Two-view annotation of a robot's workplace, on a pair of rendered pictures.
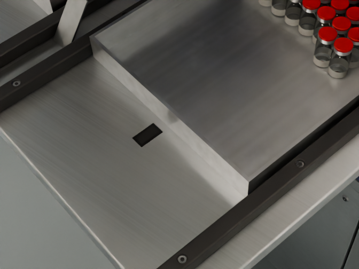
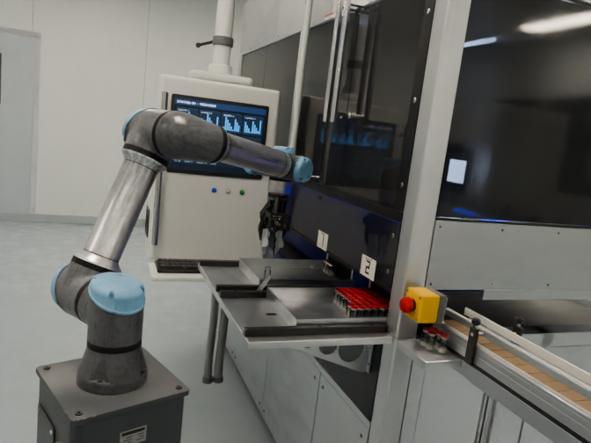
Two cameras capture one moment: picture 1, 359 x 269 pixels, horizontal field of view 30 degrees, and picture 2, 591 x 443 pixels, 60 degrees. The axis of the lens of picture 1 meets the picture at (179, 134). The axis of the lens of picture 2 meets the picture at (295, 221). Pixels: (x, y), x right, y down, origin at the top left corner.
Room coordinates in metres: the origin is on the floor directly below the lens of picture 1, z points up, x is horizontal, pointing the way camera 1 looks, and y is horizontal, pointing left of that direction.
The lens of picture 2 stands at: (-0.88, -0.37, 1.38)
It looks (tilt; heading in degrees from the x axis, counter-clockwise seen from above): 10 degrees down; 16
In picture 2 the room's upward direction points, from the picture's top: 7 degrees clockwise
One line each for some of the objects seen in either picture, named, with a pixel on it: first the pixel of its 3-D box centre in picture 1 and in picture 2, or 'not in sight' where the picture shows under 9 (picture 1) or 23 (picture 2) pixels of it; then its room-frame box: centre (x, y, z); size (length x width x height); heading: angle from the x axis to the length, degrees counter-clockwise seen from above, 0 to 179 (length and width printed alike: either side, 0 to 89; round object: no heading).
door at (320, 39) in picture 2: not in sight; (321, 102); (1.02, 0.12, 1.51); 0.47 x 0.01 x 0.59; 37
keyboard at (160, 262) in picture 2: not in sight; (207, 265); (0.95, 0.49, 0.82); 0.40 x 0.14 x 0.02; 126
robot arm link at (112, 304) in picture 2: not in sight; (114, 307); (0.06, 0.29, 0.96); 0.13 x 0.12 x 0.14; 67
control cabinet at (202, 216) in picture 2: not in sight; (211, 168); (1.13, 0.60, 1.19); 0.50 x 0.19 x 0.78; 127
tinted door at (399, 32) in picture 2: not in sight; (381, 100); (0.66, -0.15, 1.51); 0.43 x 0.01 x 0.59; 37
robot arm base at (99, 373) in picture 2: not in sight; (113, 357); (0.05, 0.28, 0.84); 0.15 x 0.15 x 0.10
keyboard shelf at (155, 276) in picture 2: not in sight; (205, 270); (0.98, 0.51, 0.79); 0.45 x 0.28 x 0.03; 126
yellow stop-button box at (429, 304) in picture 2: not in sight; (423, 304); (0.41, -0.36, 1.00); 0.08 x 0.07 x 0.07; 127
